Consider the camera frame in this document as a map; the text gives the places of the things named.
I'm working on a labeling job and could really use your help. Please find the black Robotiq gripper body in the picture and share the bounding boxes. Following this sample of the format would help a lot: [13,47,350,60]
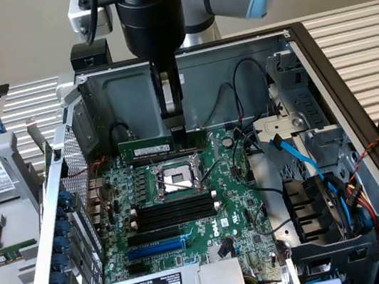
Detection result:
[115,0,192,67]

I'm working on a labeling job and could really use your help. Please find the open grey PC case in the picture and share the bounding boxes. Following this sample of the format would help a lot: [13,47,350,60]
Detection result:
[0,9,379,284]

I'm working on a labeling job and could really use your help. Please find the black box with port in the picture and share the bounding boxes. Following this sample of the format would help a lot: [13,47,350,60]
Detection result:
[68,38,113,74]

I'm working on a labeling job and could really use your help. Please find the thin metal locking lever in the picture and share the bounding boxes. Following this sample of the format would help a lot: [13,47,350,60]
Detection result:
[195,159,229,187]
[155,169,199,195]

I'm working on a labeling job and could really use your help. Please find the CPU socket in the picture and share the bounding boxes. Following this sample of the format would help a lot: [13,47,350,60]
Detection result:
[145,152,209,206]

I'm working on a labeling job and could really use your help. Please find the green Dell motherboard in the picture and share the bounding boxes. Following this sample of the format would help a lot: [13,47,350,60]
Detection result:
[82,120,294,284]

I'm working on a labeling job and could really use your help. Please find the metal motherboard port block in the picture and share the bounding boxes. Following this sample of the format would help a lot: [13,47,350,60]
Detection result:
[83,177,112,226]

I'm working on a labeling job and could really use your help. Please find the silver metal disk bay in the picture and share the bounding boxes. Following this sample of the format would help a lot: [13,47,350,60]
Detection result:
[241,42,361,189]

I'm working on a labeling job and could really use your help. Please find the long black expansion slot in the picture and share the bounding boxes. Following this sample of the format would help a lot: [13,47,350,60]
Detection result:
[125,224,183,249]

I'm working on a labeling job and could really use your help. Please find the blue card retention clips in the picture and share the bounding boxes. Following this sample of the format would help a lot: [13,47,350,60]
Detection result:
[34,187,88,284]

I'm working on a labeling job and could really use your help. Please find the blue expansion slot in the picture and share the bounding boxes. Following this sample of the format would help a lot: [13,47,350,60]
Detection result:
[125,236,189,262]

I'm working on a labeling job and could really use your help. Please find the black plastic fan shroud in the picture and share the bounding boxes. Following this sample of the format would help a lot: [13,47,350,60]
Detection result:
[279,172,348,248]

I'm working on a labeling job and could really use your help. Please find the short black expansion slot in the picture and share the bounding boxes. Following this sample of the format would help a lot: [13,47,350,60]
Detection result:
[126,261,150,277]

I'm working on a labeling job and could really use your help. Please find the black camera cable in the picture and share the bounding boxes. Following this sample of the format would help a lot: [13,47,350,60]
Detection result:
[77,0,107,47]

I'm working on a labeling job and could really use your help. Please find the black wire with plug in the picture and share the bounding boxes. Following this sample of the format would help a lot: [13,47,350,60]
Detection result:
[106,120,140,152]

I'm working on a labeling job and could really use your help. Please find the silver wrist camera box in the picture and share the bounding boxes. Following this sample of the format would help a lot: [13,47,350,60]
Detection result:
[66,0,116,43]

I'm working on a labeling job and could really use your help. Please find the blue SATA wire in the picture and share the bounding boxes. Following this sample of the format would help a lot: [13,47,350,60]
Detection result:
[267,125,341,204]

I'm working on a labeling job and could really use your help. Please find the graphics card with silver bracket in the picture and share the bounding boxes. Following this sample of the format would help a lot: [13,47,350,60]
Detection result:
[23,115,58,182]

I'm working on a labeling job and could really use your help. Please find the red black twisted wire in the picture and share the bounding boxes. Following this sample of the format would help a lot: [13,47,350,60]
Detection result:
[341,135,379,186]

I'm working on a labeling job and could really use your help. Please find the red yellow black wire bundle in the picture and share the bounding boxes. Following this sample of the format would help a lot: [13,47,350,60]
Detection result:
[338,175,379,265]

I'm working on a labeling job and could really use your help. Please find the black plastic drive bracket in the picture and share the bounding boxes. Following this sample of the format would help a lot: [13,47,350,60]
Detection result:
[285,229,379,284]

